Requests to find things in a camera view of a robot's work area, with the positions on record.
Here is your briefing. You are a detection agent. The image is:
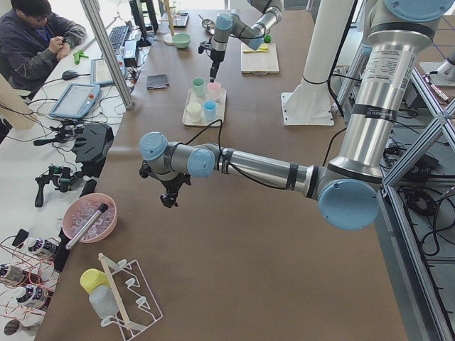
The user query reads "grey folded cloth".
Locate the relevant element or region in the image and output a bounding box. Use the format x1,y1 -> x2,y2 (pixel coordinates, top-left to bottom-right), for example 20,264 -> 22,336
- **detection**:
146,74 -> 169,90

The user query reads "green bowl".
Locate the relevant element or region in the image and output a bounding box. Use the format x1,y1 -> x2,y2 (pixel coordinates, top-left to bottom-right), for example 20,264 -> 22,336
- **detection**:
172,33 -> 191,49

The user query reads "metal scoop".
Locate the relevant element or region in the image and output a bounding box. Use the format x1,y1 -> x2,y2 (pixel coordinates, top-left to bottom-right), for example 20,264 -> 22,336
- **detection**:
198,14 -> 215,36

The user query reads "wooden cup tree stand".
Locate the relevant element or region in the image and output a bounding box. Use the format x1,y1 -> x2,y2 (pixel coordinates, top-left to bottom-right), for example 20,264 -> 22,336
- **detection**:
159,0 -> 181,45

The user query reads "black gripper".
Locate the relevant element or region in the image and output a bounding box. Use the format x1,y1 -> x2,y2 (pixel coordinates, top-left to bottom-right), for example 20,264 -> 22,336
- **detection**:
139,160 -> 191,208
198,39 -> 225,82

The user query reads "cream cup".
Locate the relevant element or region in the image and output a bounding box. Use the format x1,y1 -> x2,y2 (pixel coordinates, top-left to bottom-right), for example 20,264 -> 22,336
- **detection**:
186,102 -> 202,123

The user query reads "metal muddler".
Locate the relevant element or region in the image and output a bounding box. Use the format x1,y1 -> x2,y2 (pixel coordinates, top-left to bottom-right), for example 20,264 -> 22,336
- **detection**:
65,203 -> 109,250

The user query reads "blue cup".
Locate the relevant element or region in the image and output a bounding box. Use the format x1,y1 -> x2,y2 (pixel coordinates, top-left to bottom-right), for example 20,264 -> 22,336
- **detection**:
203,100 -> 218,121

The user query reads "yellow cup on rack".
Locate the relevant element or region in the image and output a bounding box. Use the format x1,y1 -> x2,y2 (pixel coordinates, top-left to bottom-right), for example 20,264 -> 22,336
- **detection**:
80,269 -> 109,294

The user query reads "clear cup on rack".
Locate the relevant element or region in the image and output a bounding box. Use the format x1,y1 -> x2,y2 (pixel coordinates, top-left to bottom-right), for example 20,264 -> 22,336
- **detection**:
89,285 -> 119,319

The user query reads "blue teach pendant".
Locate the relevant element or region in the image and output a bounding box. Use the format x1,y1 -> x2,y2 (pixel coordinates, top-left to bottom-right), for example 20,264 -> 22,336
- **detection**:
49,84 -> 101,119
90,58 -> 114,87

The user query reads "pink bowl with ice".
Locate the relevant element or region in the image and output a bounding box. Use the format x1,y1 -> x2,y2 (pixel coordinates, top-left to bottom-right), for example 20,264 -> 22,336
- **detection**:
63,193 -> 118,244

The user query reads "yellow plastic knife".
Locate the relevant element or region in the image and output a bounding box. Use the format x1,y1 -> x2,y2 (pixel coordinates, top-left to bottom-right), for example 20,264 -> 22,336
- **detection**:
242,48 -> 269,53

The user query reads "seated person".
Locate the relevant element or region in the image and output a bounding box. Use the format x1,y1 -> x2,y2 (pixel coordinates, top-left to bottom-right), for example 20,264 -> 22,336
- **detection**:
1,0 -> 86,94

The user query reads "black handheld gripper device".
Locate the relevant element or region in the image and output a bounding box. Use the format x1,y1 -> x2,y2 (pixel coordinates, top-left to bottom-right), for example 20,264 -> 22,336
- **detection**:
34,165 -> 83,207

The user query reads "cream rabbit tray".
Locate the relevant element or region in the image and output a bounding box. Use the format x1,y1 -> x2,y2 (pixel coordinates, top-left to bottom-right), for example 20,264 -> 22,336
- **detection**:
182,88 -> 227,126

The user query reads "green cup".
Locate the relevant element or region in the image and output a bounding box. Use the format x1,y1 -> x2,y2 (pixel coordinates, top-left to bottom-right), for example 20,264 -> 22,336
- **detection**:
192,77 -> 206,97

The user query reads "wooden cutting board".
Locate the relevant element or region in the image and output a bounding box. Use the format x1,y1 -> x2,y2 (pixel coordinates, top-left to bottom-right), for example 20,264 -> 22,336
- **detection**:
240,43 -> 279,75

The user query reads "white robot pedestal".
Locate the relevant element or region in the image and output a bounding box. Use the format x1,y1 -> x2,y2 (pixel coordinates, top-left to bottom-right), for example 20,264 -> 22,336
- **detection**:
282,0 -> 356,126

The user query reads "pink cup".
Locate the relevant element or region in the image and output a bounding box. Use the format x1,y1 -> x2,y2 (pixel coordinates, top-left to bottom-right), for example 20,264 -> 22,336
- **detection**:
207,81 -> 221,102

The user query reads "white wire rack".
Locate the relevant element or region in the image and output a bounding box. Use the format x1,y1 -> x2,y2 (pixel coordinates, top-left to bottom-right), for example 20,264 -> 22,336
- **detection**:
98,253 -> 164,340

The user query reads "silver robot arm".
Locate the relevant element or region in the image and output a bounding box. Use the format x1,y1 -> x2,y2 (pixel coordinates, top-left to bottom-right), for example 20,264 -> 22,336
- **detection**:
198,0 -> 284,82
139,1 -> 454,230

